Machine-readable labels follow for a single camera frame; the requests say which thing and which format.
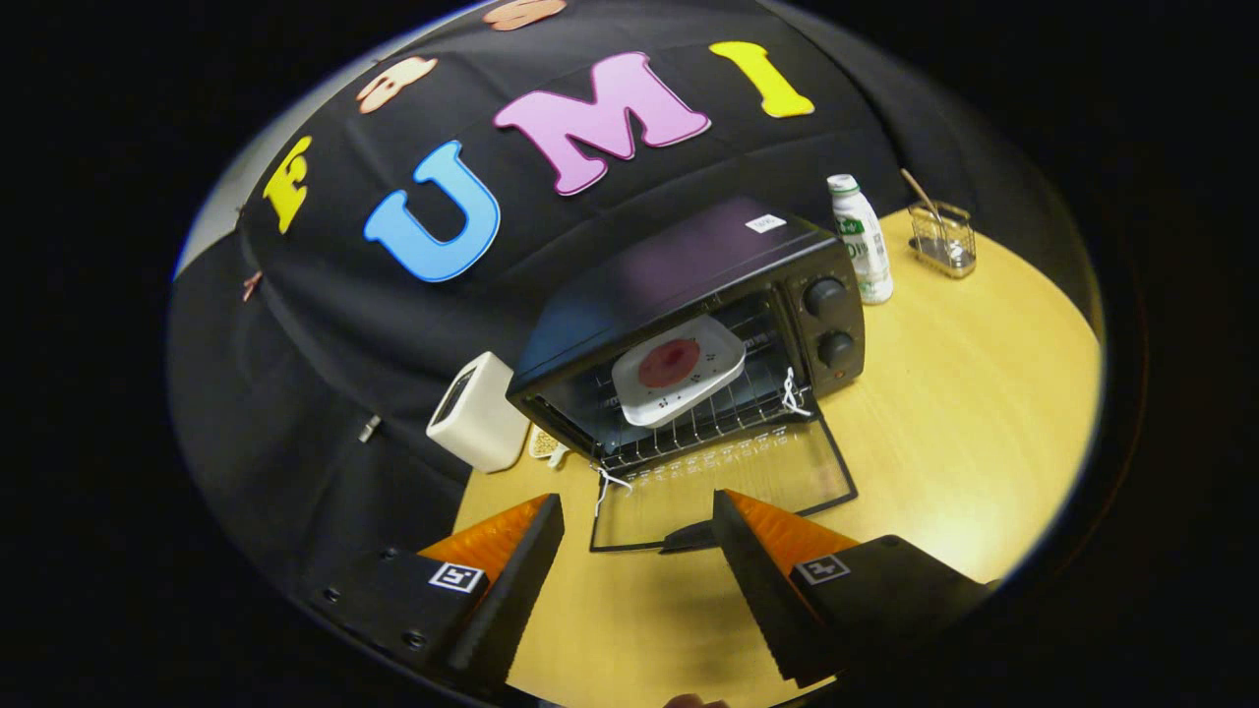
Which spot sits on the black toaster oven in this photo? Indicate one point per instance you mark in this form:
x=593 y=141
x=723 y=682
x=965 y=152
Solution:
x=689 y=256

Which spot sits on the small white bean dish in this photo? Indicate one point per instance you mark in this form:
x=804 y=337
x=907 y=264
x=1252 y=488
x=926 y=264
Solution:
x=546 y=444

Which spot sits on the round pink ham slice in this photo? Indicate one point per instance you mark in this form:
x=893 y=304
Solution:
x=669 y=364

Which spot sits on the white square plate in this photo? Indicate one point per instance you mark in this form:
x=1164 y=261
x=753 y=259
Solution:
x=713 y=354

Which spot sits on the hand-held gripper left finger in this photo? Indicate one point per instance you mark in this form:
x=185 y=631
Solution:
x=511 y=600

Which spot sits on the white green drink bottle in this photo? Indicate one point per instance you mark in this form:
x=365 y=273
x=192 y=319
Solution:
x=861 y=236

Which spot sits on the white bread toaster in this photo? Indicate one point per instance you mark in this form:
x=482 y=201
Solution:
x=482 y=423

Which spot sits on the wooden stick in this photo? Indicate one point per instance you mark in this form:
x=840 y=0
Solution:
x=918 y=189

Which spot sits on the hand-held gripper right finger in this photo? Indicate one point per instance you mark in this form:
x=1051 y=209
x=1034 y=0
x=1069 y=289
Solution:
x=762 y=590

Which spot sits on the red cloth clip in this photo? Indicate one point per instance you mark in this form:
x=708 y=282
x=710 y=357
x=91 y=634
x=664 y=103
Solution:
x=252 y=285

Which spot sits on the silver cloth clip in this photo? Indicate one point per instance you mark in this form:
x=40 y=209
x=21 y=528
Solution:
x=369 y=428

